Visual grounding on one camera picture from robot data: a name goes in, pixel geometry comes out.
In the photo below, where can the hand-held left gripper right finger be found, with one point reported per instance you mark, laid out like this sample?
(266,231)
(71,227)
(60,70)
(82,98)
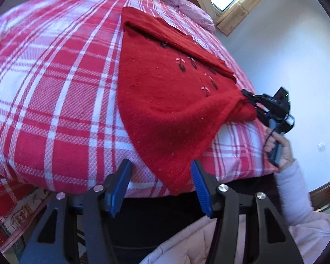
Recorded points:
(202,189)

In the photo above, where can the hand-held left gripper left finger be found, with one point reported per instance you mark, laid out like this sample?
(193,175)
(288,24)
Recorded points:
(121,187)

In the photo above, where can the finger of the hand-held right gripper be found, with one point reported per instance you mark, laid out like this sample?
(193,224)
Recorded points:
(249,95)
(261,112)

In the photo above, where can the red knitted sweater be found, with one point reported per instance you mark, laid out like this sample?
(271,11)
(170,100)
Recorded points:
(159,101)

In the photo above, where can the person's right forearm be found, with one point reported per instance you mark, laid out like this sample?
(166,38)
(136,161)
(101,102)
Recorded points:
(294,195)

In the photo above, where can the person's right hand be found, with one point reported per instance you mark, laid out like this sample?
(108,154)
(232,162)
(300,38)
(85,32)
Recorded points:
(286,151)

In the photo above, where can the person's pink quilted jacket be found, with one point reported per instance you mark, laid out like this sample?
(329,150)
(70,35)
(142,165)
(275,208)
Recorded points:
(181,242)

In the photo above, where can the pink pillow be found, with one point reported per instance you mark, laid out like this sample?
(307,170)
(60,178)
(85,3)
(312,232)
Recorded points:
(198,16)

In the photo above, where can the printed cloth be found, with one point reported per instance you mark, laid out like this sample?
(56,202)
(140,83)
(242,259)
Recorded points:
(19,217)

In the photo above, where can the red plaid bedsheet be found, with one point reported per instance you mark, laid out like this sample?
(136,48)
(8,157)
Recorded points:
(57,88)

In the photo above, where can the white wall socket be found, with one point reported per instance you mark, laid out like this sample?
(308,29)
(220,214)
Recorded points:
(321,145)

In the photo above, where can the window with wooden frame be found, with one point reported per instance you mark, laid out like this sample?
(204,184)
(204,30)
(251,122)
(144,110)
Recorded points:
(236,22)

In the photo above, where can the round wooden frame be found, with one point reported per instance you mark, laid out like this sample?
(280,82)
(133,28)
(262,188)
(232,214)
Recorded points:
(327,192)

